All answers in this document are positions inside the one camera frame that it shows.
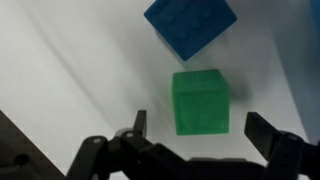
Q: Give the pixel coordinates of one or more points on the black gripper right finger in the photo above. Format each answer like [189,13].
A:
[261,134]

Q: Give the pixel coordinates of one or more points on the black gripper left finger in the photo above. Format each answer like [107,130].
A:
[140,124]

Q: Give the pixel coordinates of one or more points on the green cube block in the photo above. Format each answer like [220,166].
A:
[200,102]

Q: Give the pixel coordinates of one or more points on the dark blue cube block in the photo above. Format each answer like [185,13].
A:
[189,25]

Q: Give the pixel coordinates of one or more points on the light blue toy sink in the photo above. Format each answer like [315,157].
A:
[313,73]

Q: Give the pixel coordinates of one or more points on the grey metal mounting plate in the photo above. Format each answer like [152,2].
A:
[20,159]

